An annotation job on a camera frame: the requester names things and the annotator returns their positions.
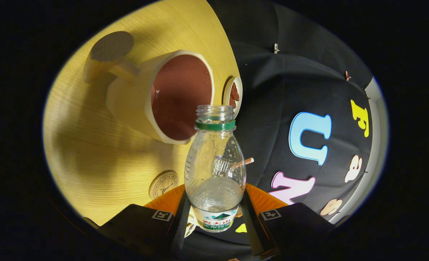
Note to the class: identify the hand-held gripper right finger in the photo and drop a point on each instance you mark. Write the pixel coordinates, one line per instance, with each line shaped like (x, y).
(252, 232)

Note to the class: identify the red cloth clip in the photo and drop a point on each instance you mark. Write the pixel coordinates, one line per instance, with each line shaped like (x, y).
(347, 75)

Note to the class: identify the striped straw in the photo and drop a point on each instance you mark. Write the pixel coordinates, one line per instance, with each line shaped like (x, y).
(249, 161)

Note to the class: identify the brown food piece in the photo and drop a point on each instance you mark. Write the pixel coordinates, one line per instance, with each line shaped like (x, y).
(234, 94)

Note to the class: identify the round cork coaster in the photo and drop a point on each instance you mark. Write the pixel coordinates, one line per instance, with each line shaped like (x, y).
(161, 186)

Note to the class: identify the silver metal clip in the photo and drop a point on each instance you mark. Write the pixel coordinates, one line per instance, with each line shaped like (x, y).
(276, 48)

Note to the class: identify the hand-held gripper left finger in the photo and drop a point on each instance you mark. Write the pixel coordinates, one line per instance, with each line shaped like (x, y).
(178, 232)

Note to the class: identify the wooden table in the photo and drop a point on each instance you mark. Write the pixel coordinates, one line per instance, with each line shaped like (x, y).
(91, 163)

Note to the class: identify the clear plastic juice bottle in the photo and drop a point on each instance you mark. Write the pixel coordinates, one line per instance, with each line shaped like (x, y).
(214, 195)

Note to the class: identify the white round plate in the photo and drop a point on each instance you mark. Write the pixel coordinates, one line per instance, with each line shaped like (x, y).
(226, 92)

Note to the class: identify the black backdrop cloth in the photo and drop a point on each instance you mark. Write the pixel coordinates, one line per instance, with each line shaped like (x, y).
(272, 90)

